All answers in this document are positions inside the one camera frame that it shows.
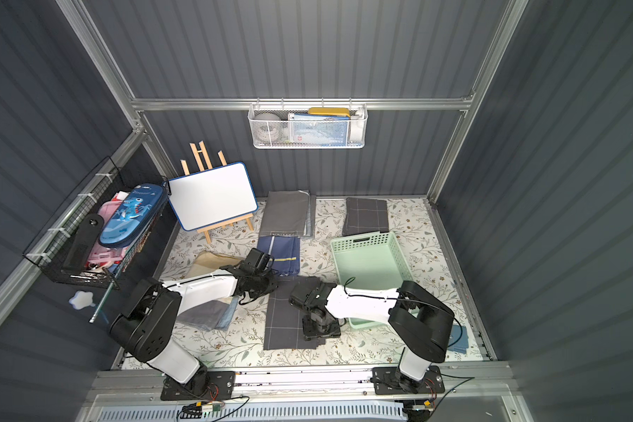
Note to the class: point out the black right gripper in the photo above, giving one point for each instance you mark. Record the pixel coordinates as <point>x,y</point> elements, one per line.
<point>322,321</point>

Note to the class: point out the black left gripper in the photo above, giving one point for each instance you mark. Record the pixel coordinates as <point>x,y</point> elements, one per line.
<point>264,284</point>

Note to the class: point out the dark grey checked pillowcase front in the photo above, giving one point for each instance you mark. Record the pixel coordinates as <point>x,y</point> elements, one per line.
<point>283,321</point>

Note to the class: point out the dark grey checked pillowcase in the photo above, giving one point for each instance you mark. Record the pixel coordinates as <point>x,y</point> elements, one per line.
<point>283,321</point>
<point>365,216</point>

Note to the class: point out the navy blue striped pillowcase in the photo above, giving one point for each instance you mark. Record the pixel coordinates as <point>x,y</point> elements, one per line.
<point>285,251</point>

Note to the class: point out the mint green plastic basket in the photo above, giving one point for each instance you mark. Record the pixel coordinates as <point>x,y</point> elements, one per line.
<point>371,268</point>

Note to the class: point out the dark grey checked pillowcase back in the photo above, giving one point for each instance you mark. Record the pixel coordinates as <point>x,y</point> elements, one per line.
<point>365,216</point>

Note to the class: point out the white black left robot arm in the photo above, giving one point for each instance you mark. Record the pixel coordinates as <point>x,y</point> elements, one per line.
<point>145,323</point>

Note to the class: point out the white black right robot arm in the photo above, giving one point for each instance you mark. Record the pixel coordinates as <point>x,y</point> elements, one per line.
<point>420,320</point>

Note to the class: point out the plain grey folded pillowcase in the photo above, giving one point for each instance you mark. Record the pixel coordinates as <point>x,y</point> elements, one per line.
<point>289,214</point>

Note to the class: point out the blue packet in mesh basket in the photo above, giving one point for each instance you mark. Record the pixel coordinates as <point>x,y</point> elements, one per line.
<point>318,130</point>

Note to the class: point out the white mesh hanging basket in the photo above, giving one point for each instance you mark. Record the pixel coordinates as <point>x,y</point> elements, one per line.
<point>357,130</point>

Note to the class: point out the yellow item in mesh basket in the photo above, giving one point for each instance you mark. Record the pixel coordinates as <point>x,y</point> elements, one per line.
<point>342,112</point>

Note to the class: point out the floral table mat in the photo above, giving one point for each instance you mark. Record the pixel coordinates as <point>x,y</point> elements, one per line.
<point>242,344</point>

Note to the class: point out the white board on easel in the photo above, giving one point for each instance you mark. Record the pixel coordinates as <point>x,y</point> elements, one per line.
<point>211,197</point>

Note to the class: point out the blue shark pencil case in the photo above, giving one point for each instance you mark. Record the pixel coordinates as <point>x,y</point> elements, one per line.
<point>133,215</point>

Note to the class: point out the small blue cloth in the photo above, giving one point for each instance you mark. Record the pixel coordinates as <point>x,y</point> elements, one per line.
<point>458,339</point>

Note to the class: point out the white tape roll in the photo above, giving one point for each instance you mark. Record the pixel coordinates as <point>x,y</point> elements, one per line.
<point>266,128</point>

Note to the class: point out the white flower-shaped hook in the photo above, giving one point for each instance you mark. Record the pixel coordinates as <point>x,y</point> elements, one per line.
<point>82,300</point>

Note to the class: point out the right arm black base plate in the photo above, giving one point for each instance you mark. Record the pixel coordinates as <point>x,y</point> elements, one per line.
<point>388,381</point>

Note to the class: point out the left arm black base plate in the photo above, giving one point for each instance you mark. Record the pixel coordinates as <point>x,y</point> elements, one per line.
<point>221,385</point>

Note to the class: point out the pink item in wire basket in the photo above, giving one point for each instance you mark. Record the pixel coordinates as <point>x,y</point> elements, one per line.
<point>100,255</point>

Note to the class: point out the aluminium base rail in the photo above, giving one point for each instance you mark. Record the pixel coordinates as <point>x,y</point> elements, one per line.
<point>306,383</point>

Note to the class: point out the black wire wall basket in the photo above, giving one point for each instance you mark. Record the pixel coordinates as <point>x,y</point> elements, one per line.
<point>143,254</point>

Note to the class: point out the black object in wire basket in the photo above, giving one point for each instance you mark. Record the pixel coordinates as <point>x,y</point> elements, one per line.
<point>87,235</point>

